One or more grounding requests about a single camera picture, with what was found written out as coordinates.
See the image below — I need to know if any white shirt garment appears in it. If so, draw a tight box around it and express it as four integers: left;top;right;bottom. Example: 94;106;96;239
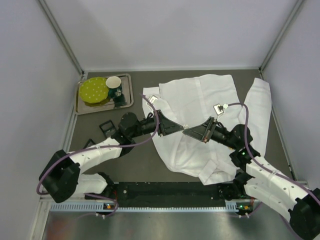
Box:
142;74;272;185

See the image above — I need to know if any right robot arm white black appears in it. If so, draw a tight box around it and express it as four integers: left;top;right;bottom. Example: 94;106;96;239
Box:
183;117;320;240

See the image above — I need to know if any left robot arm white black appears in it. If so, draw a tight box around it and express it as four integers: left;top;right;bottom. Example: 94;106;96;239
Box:
39;110;184;203

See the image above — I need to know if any white cup dark base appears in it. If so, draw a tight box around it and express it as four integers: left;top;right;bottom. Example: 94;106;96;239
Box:
105;76;122;99

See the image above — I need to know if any green polka dot plate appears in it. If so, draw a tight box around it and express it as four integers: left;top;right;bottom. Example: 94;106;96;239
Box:
78;77;109;104

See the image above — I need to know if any silver metal tray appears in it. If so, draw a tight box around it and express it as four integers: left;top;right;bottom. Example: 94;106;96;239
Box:
74;73;134;115

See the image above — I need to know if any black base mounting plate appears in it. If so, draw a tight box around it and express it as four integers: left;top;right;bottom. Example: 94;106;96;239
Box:
84;181;255;208

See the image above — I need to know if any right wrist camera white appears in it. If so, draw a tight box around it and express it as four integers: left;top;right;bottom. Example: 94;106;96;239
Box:
213;103;229;117

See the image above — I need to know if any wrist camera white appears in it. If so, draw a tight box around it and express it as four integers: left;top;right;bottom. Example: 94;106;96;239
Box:
213;103;229;117
148;94;159;105

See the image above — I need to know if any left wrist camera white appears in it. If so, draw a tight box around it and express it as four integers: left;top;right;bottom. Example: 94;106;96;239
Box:
148;94;159;105

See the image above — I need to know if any black square frame left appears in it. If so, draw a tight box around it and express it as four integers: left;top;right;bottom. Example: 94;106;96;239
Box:
99;120;117;139

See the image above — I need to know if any black square frame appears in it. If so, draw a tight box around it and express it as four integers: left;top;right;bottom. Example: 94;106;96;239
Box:
83;138;96;149
99;120;117;139

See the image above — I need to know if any grey slotted cable duct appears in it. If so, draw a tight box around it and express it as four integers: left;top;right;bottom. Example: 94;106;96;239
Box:
49;201;256;213

